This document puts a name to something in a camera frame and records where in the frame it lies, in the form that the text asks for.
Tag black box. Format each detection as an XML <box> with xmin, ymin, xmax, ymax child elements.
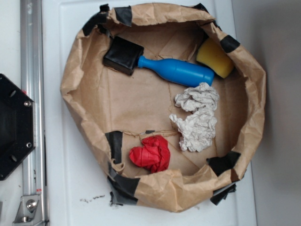
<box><xmin>103</xmin><ymin>36</ymin><xmax>144</xmax><ymax>75</ymax></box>

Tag brown paper bag bin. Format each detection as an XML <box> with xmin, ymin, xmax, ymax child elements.
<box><xmin>61</xmin><ymin>3</ymin><xmax>266</xmax><ymax>212</ymax></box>

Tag crumpled red ball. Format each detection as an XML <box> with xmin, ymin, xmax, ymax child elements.
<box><xmin>129</xmin><ymin>135</ymin><xmax>171</xmax><ymax>173</ymax></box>

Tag crumpled white paper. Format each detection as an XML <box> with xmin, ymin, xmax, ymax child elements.
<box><xmin>169</xmin><ymin>82</ymin><xmax>220</xmax><ymax>152</ymax></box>

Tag blue plastic bottle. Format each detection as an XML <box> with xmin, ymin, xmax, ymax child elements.
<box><xmin>138</xmin><ymin>56</ymin><xmax>214</xmax><ymax>87</ymax></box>

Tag yellow sponge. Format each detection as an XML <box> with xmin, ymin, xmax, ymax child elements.
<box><xmin>196</xmin><ymin>38</ymin><xmax>234</xmax><ymax>79</ymax></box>

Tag white tray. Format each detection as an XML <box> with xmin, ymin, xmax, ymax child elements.
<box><xmin>42</xmin><ymin>0</ymin><xmax>257</xmax><ymax>226</ymax></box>

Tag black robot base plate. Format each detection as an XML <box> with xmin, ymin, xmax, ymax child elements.
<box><xmin>0</xmin><ymin>74</ymin><xmax>35</xmax><ymax>181</ymax></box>

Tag aluminium rail profile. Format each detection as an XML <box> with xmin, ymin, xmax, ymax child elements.
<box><xmin>20</xmin><ymin>0</ymin><xmax>49</xmax><ymax>226</ymax></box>

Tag metal corner bracket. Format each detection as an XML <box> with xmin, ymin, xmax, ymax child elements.
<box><xmin>12</xmin><ymin>194</ymin><xmax>43</xmax><ymax>226</ymax></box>

